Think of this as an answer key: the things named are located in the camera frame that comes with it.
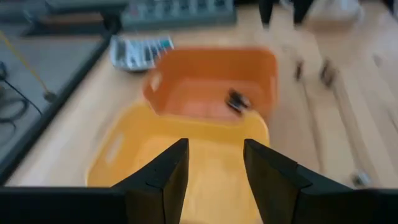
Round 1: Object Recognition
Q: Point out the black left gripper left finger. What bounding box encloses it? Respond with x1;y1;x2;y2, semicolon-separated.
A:
111;138;190;224

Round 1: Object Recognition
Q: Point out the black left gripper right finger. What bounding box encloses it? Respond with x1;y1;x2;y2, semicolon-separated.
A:
243;138;354;224

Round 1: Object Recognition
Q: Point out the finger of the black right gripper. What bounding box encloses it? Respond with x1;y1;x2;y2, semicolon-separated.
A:
292;0;315;26
258;0;274;29

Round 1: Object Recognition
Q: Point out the yellow plastic bin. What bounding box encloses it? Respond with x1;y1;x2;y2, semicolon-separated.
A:
86;101;271;224

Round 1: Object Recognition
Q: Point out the black battery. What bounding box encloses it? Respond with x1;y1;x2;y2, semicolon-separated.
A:
320;58;336;88
225;88;252;115

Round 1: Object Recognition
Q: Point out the orange plastic bin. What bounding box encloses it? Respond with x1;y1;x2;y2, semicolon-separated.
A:
142;46;279;125

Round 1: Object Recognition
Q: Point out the silver black-topped battery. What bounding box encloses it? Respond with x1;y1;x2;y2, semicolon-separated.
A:
350;169;373;189

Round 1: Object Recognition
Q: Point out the grey power strip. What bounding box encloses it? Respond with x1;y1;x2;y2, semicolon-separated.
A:
119;0;238;32

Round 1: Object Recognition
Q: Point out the grey desk calculator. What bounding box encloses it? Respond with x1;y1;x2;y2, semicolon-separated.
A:
109;34;175;73

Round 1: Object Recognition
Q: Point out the black aluminium table frame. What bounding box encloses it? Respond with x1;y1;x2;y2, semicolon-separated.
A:
0;12;122;187

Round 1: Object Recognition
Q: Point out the thin coiled black cable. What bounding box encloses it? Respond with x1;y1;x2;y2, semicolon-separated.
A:
0;60;43;133

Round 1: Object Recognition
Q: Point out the yellow cable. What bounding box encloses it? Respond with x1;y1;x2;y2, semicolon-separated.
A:
0;29;58;103

